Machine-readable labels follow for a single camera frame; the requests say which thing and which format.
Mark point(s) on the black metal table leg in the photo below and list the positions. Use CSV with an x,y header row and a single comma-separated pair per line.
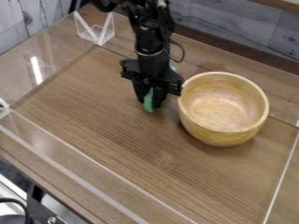
x,y
40,214

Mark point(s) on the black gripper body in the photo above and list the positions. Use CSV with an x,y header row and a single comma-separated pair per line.
x,y
145,68

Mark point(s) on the clear acrylic corner bracket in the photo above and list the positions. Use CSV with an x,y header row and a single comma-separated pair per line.
x,y
96,34

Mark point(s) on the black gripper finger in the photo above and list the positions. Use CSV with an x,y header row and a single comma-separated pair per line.
x,y
159,97
141,91

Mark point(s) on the clear acrylic barrier frame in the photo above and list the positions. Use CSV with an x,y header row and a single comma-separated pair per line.
x,y
125,166

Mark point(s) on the light wooden bowl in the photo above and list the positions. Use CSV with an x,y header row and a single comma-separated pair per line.
x,y
223,108

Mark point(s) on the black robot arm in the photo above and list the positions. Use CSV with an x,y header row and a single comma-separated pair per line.
x,y
152,25

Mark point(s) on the green rectangular stick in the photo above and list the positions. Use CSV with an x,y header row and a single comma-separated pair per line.
x,y
169,81

